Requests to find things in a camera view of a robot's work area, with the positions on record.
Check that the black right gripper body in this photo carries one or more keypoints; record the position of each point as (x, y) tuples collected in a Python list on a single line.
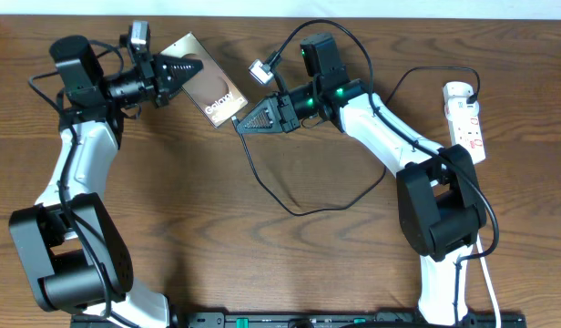
[(289, 116)]

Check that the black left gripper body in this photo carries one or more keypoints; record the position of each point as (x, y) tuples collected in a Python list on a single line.
[(147, 82)]

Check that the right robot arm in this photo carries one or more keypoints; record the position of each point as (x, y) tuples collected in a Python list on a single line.
[(441, 208)]

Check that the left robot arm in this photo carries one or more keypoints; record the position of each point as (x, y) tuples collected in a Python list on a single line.
[(71, 251)]

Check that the white USB charger plug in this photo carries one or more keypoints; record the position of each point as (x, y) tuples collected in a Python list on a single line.
[(457, 108)]

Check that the white power strip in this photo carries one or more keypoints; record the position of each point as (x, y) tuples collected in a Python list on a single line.
[(466, 132)]

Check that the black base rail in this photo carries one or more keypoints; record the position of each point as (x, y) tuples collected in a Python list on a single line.
[(392, 318)]

